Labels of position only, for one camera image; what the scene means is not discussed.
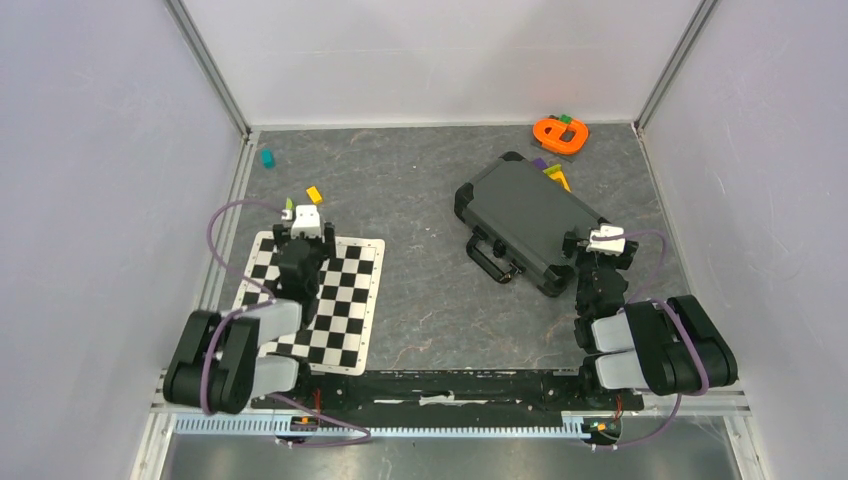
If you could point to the yellow toy block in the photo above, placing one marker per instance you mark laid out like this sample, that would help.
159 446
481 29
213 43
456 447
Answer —
314 195

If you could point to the teal toy block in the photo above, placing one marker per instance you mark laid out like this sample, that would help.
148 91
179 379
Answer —
267 159

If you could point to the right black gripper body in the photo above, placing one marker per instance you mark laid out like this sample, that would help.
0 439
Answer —
588 261

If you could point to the yellow triangle toy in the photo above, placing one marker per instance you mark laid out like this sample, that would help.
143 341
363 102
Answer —
556 174

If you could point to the black poker carrying case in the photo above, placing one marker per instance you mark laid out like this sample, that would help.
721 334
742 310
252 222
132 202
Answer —
521 221

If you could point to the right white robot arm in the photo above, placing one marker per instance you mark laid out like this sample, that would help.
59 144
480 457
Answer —
665 347

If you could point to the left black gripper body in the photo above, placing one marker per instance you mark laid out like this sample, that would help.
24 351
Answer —
321 251

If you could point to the black white chessboard mat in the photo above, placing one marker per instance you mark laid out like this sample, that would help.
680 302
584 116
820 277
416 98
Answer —
337 338

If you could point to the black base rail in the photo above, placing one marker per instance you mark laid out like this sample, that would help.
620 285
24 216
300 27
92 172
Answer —
326 410

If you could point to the orange toy track piece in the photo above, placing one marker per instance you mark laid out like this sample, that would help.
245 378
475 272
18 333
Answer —
563 135

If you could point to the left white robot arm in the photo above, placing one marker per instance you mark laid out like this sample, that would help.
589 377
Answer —
217 365

